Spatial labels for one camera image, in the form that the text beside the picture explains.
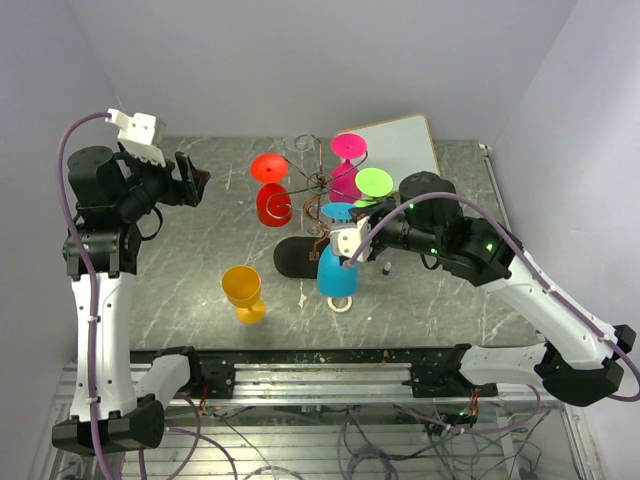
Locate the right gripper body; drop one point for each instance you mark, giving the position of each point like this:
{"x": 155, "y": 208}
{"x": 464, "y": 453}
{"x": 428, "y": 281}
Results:
{"x": 393, "y": 234}

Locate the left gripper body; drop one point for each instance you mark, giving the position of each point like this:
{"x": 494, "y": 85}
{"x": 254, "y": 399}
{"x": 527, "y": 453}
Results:
{"x": 167, "y": 190}

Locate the green wine glass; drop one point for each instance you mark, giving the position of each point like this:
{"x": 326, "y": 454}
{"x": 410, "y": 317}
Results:
{"x": 374, "y": 185}

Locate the pink wine glass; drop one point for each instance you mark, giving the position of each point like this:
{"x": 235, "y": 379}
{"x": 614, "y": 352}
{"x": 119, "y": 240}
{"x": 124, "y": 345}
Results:
{"x": 349, "y": 148}

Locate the blue wine glass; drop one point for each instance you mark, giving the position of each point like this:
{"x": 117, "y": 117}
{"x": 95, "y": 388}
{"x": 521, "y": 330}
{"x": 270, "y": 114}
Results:
{"x": 332, "y": 279}

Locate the red wine glass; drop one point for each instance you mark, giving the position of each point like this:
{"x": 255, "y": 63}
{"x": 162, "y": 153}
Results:
{"x": 273, "y": 202}

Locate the clear wine glass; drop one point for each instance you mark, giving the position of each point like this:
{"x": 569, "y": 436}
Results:
{"x": 300, "y": 144}

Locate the orange wine glass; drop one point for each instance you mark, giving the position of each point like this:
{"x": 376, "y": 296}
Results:
{"x": 242, "y": 286}

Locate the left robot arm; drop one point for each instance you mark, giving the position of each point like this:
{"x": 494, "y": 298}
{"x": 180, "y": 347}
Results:
{"x": 114, "y": 190}

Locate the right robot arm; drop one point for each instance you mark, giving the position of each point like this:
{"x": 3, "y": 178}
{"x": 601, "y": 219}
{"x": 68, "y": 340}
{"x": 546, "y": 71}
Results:
{"x": 580, "y": 361}

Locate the metal wine glass rack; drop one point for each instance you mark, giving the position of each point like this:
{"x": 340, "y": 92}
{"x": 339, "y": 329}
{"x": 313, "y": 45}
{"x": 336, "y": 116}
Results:
{"x": 297, "y": 257}

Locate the masking tape roll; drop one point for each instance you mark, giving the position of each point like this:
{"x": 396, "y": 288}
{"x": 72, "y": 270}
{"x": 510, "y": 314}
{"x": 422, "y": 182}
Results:
{"x": 340, "y": 304}

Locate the small whiteboard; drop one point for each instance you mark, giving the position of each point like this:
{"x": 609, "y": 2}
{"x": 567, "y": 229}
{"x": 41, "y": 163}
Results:
{"x": 401, "y": 146}

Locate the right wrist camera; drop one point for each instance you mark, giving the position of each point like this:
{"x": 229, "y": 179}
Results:
{"x": 346, "y": 238}

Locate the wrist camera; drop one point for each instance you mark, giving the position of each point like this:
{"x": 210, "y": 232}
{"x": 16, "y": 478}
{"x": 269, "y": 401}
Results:
{"x": 140, "y": 135}
{"x": 346, "y": 238}

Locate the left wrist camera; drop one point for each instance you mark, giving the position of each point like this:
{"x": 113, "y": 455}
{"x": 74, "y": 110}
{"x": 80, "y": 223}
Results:
{"x": 140, "y": 135}

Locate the aluminium frame rail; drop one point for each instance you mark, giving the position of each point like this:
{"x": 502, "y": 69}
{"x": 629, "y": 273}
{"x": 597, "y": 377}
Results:
{"x": 242, "y": 384}

